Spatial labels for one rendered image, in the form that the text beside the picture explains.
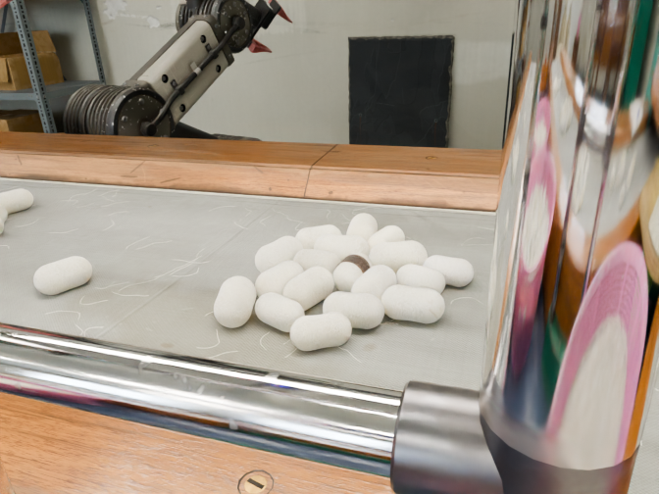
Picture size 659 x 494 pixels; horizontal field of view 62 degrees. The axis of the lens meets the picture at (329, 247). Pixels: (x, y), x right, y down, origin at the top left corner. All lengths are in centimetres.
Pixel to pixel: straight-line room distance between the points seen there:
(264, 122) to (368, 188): 224
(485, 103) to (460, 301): 207
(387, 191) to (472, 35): 190
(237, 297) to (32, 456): 13
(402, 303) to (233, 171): 29
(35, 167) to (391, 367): 51
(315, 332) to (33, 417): 13
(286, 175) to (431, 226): 16
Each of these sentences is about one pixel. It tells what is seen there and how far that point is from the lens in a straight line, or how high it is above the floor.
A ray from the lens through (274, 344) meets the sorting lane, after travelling 30.
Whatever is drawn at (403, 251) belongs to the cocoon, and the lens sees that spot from 35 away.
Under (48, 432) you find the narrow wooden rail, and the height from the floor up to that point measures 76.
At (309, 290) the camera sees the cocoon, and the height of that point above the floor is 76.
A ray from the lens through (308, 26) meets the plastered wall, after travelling 255.
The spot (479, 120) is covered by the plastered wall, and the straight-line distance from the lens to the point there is 240.
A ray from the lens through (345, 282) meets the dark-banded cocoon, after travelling 33.
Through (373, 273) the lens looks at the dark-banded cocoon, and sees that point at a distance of 32.
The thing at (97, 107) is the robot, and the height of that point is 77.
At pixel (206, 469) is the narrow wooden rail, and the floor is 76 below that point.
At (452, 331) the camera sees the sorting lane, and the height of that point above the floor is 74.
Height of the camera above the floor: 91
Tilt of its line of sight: 25 degrees down
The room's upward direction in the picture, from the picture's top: 3 degrees counter-clockwise
